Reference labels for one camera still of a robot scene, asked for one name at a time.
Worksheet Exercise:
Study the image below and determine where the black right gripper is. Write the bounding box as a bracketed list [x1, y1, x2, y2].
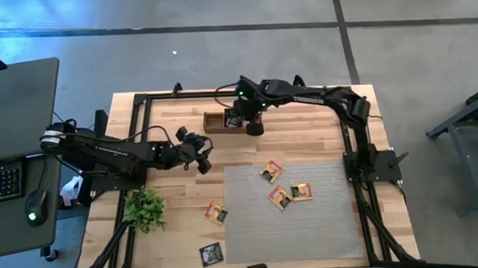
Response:
[224, 77, 266, 138]

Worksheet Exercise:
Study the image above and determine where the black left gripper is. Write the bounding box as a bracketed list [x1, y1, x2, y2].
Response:
[170, 125, 216, 177]

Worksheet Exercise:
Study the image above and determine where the black foil tea packet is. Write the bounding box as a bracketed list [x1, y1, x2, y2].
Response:
[199, 241, 225, 268]
[224, 108, 244, 130]

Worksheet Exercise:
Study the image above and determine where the red orange foil tea packet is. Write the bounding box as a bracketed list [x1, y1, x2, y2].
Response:
[290, 182, 314, 202]
[267, 184, 294, 211]
[203, 202, 229, 227]
[259, 160, 285, 185]

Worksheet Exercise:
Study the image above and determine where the wooden compartment tray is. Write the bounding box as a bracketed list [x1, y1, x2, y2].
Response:
[203, 108, 264, 136]

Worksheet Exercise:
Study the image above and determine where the green artificial plant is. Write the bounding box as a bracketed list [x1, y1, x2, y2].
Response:
[122, 186, 168, 236]

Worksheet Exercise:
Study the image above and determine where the black floor tape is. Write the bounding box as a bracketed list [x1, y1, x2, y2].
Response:
[0, 8, 478, 45]
[329, 0, 361, 86]

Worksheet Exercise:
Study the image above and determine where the grey woven placemat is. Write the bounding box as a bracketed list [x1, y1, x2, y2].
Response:
[222, 158, 366, 266]

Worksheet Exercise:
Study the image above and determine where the black base lever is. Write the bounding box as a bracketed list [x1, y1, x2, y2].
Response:
[387, 150, 410, 170]

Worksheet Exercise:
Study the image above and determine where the black computer mouse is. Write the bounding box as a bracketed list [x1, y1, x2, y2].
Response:
[23, 187, 50, 228]

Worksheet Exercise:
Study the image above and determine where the black desk caster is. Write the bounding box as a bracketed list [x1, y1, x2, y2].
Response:
[40, 245, 61, 263]

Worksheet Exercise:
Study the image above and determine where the grey desk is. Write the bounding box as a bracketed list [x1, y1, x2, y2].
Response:
[0, 57, 69, 260]

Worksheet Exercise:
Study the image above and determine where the black keyboard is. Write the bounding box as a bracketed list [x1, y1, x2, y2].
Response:
[0, 158, 26, 206]

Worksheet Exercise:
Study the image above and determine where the blue grey metal cart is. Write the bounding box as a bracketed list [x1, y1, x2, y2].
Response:
[423, 81, 478, 219]

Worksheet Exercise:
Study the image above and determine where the black aluminium table frame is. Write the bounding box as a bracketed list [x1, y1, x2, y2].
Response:
[70, 70, 421, 268]

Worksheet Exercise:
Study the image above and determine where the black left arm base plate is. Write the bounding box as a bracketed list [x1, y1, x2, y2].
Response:
[89, 170, 149, 194]

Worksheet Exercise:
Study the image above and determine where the black upright post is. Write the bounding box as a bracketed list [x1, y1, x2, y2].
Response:
[94, 109, 110, 137]

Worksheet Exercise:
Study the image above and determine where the white plastic bracket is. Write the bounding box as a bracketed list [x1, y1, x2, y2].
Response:
[58, 175, 85, 210]

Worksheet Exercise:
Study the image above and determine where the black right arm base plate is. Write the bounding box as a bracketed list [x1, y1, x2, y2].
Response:
[342, 149, 404, 183]

